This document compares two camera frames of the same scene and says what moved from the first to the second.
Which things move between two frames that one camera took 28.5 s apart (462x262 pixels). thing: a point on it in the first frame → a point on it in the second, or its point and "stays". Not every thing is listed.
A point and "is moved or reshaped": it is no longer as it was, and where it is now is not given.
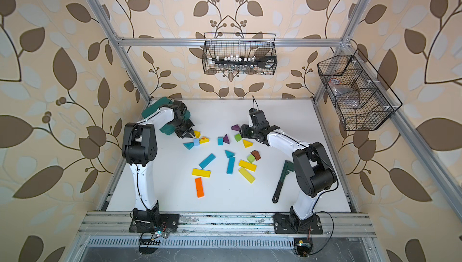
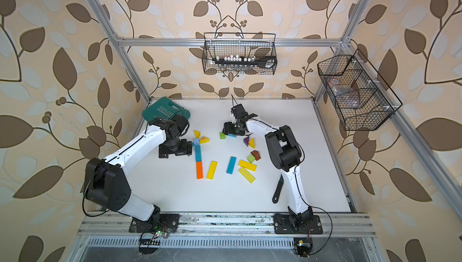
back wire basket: x=240 y=53 stays
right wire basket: x=361 y=98 stays
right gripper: x=245 y=131 → x=227 y=128
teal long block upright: x=230 y=166 stays
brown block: x=256 y=154 stays
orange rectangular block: x=199 y=187 → x=199 y=170
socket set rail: x=267 y=62 stays
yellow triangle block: x=204 y=140 stays
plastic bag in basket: x=344 y=96 stays
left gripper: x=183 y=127 → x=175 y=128
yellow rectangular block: x=201 y=172 → x=211 y=170
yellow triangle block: x=247 y=143 is moved or reshaped
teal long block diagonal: x=207 y=161 → x=198 y=153
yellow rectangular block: x=247 y=165 stays
